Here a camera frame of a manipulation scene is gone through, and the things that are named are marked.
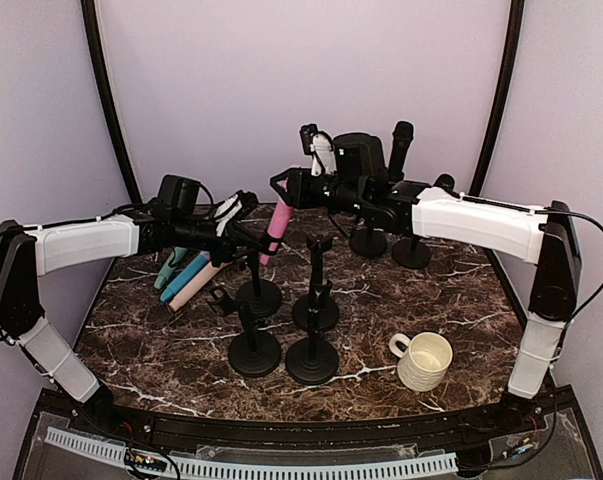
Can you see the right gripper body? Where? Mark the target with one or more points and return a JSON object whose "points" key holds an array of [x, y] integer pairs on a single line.
{"points": [[308, 196]]}

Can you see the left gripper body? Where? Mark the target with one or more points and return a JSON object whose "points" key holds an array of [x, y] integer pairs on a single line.
{"points": [[218, 256]]}

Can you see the blue microphone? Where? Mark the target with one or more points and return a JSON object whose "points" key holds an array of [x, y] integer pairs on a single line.
{"points": [[185, 276]]}

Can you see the beige microphone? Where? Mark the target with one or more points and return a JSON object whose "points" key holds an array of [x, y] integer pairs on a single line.
{"points": [[193, 287]]}

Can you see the pink microphone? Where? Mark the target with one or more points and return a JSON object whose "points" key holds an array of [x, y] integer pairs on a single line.
{"points": [[276, 229]]}

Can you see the mint green microphone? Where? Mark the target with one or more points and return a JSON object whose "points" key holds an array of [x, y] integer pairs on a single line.
{"points": [[167, 270]]}

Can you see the black stand of pink microphone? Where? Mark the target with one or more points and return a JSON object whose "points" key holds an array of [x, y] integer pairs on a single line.
{"points": [[263, 296]]}

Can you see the black stand of beige microphone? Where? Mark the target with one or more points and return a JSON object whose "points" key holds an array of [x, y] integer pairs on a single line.
{"points": [[317, 303]]}

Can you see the black stand of blue microphone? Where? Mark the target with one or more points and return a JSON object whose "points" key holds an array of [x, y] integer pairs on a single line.
{"points": [[253, 353]]}

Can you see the black stand of green microphone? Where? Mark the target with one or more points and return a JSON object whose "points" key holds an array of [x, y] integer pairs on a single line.
{"points": [[312, 360]]}

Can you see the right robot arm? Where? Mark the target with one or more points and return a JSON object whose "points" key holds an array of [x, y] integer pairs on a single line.
{"points": [[350, 175]]}

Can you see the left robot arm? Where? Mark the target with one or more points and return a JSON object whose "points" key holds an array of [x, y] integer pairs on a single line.
{"points": [[170, 219]]}

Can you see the black stand of tall microphone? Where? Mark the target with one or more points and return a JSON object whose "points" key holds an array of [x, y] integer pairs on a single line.
{"points": [[368, 243]]}

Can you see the tall black microphone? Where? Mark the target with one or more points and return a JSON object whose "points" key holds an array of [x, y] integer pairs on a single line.
{"points": [[402, 138]]}

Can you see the black stand of small microphone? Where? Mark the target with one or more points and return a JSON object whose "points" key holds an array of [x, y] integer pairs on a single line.
{"points": [[411, 253]]}

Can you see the small black microphone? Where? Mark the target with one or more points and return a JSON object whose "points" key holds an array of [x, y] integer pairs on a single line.
{"points": [[445, 181]]}

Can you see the cream ribbed mug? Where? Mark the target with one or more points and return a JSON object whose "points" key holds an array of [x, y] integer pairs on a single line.
{"points": [[423, 360]]}

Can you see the black left corner post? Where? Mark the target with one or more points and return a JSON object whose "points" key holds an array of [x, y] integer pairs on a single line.
{"points": [[107, 101]]}

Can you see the black corner post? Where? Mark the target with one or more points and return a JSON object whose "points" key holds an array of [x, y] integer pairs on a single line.
{"points": [[107, 101], [506, 69]]}

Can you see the black front rail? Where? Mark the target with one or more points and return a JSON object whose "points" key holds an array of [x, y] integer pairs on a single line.
{"points": [[448, 431]]}

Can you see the white cable duct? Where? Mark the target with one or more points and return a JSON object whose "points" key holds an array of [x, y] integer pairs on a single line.
{"points": [[250, 464]]}

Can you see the black right corner post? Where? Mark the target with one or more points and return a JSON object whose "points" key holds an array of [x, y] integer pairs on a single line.
{"points": [[506, 69]]}

